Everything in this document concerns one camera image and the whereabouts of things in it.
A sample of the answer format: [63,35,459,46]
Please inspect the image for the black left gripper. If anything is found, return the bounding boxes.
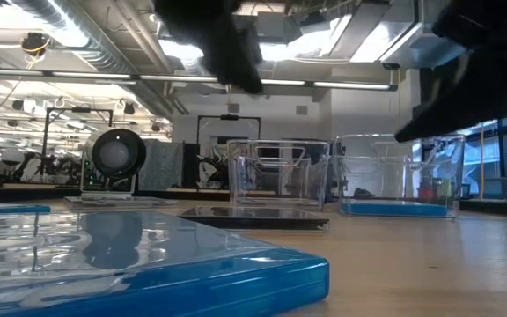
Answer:
[154,0,263,94]

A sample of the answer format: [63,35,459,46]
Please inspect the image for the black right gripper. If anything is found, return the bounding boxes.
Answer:
[393,34,507,143]

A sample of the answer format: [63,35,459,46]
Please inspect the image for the blue plastic jewel case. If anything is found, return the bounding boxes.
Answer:
[340,200,451,217]
[0,210,330,317]
[0,203,52,216]

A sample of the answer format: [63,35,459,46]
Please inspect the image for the black CD jewel case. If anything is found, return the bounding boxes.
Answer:
[63,195,179,210]
[178,205,330,231]

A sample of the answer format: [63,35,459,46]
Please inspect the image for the yellow vertical pole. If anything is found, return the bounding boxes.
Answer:
[479,126,487,200]

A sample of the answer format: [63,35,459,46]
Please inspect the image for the long ceiling light strip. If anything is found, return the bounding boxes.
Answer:
[0,68,399,92]

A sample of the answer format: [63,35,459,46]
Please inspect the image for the clear plastic bin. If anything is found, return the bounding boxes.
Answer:
[226,139,330,211]
[332,134,466,219]

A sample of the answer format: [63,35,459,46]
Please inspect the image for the grey fabric partition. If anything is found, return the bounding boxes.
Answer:
[137,139,185,192]

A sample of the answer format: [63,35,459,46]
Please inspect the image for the black ceiling device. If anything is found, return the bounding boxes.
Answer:
[19,31,53,57]

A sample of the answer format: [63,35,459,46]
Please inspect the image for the black metal rig frame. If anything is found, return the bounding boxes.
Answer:
[196,114,262,143]
[40,107,114,184]

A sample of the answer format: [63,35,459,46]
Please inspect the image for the black metal table frame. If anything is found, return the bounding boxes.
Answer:
[459,198,507,217]

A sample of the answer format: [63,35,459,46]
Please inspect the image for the rectangular silver air duct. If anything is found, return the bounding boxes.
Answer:
[323,0,466,70]

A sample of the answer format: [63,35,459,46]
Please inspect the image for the white cylindrical camera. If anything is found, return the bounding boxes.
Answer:
[81,127,148,197]

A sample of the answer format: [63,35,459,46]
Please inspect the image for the round silver air duct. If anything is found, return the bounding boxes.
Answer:
[11,0,191,116]

